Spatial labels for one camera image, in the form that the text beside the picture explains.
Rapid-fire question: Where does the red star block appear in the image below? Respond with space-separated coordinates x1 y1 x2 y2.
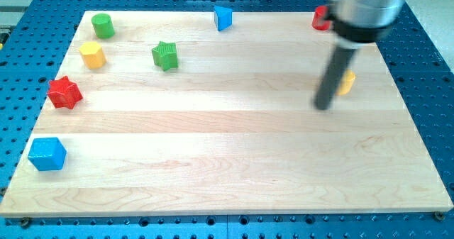
47 76 83 109

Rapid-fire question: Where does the light wooden board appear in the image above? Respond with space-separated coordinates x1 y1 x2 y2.
1 11 453 218

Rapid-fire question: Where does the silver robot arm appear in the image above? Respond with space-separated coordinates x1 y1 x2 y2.
328 0 404 50

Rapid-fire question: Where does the green cylinder block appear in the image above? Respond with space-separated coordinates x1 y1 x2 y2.
91 13 115 39

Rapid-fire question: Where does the right board clamp screw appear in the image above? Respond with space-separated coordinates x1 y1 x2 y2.
433 211 445 221

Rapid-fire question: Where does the left board clamp screw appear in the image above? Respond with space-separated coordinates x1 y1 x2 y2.
18 217 32 229

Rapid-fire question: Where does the blue triangle block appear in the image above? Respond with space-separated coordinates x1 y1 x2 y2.
214 6 233 31

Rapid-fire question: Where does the board clamp screw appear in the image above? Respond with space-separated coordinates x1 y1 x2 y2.
18 217 32 229
433 211 445 221

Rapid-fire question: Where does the blue cube block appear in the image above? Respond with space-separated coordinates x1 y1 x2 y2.
28 138 67 171

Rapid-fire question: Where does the yellow hexagon block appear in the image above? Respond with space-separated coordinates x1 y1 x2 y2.
79 41 106 70

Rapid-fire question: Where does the green star block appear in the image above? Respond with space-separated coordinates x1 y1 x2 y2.
152 41 178 71

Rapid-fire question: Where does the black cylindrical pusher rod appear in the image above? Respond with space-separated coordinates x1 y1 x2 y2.
314 45 355 110

